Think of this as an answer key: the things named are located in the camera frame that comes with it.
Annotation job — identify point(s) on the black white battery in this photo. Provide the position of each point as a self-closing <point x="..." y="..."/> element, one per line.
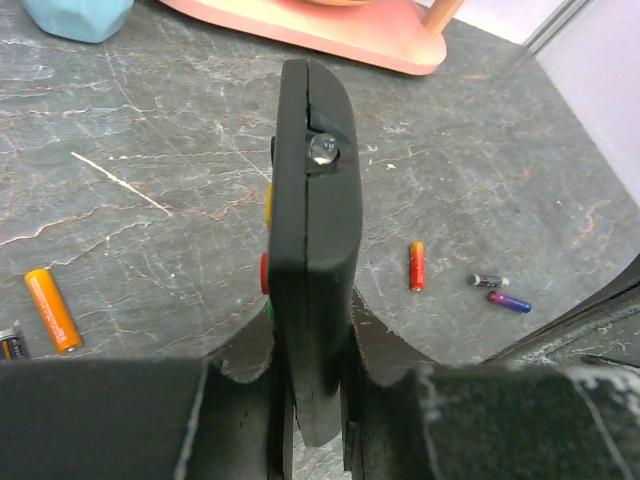
<point x="488" y="281"/>

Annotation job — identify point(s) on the red orange battery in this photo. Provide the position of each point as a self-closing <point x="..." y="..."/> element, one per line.
<point x="417" y="279"/>

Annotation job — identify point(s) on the purple blue battery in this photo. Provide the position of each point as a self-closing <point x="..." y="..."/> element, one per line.
<point x="509" y="302"/>

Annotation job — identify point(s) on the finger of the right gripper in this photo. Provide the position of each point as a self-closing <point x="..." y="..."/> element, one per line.
<point x="601" y="330"/>

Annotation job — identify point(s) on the black silver battery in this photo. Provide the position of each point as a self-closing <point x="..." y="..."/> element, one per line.
<point x="13" y="345"/>

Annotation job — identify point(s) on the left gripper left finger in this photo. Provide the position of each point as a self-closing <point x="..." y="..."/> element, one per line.
<point x="227" y="415"/>

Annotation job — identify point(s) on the light blue mug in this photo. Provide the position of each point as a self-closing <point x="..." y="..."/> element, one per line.
<point x="88" y="21"/>

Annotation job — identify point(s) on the right aluminium frame post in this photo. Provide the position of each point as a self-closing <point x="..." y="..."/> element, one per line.
<point x="550" y="29"/>

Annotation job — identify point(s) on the pink three-tier shelf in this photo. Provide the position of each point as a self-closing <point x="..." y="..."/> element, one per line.
<point x="400" y="36"/>

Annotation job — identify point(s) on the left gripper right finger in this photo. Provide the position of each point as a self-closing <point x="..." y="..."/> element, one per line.
<point x="407" y="417"/>

